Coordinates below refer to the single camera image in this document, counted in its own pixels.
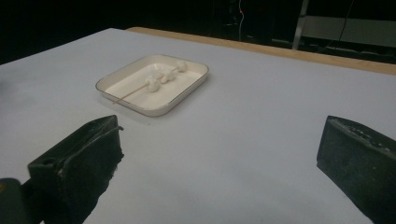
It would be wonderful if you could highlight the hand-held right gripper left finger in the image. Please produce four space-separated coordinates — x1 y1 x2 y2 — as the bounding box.
27 114 125 224

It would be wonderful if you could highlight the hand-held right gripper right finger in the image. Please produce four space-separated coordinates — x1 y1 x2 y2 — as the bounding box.
316 115 396 224

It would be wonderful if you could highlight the wooden skewer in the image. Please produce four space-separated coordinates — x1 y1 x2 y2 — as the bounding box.
112 63 188 105

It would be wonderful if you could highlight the cream rectangular tray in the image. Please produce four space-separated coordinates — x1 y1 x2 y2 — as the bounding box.
94 54 210 119

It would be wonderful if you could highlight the white metal stand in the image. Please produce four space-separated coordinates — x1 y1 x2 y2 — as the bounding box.
291 0 396 50

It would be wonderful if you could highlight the wooden table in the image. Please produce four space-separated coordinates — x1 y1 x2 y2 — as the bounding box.
125 26 396 77

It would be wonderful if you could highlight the pale table cover sheet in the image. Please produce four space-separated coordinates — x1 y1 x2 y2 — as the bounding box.
0 27 396 224

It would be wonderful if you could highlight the thin black cable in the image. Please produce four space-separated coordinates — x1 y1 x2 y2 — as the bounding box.
338 0 356 42

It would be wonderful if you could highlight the white cable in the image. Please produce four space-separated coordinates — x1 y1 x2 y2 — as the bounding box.
237 0 246 42

